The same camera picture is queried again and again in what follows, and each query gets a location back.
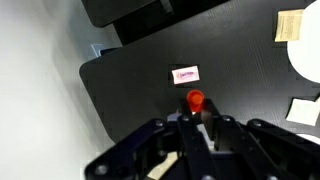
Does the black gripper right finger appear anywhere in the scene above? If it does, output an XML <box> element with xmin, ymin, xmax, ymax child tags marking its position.
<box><xmin>202</xmin><ymin>99</ymin><xmax>320</xmax><ymax>180</ymax></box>

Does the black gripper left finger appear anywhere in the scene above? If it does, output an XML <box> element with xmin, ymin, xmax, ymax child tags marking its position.
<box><xmin>84</xmin><ymin>99</ymin><xmax>217</xmax><ymax>180</ymax></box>

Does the orange marker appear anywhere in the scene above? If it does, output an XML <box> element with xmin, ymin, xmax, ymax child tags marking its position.
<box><xmin>186</xmin><ymin>90</ymin><xmax>205</xmax><ymax>113</ymax></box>

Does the yellow sticky packet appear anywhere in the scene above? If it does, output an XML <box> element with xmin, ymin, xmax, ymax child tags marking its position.
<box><xmin>286</xmin><ymin>99</ymin><xmax>320</xmax><ymax>126</ymax></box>

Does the pink sugar packet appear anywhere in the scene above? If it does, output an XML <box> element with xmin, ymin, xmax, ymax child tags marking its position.
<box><xmin>172</xmin><ymin>66</ymin><xmax>200</xmax><ymax>84</ymax></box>

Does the white plate near robot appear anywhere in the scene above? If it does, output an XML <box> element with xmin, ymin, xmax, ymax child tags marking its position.
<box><xmin>287</xmin><ymin>0</ymin><xmax>320</xmax><ymax>83</ymax></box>

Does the small brown packet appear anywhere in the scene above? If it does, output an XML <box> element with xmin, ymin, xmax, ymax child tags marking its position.
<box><xmin>275</xmin><ymin>9</ymin><xmax>304</xmax><ymax>42</ymax></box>

